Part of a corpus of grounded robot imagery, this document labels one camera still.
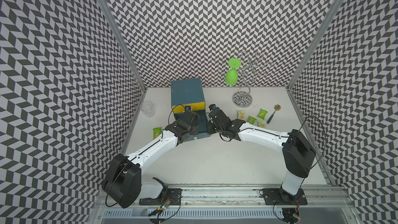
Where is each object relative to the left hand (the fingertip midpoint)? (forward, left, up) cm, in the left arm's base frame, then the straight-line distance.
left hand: (189, 126), depth 86 cm
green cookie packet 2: (+10, -39, -9) cm, 41 cm away
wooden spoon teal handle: (+19, -58, -9) cm, 62 cm away
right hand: (0, -10, 0) cm, 10 cm away
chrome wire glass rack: (+18, -33, +2) cm, 37 cm away
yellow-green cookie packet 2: (+7, -45, -10) cm, 47 cm away
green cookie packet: (+15, -47, -9) cm, 50 cm away
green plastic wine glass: (+27, -25, +13) cm, 39 cm away
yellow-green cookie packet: (+14, -33, -9) cm, 37 cm away
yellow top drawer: (+8, -3, +7) cm, 11 cm away
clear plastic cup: (+19, +31, -9) cm, 37 cm away
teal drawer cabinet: (+16, 0, +10) cm, 19 cm away
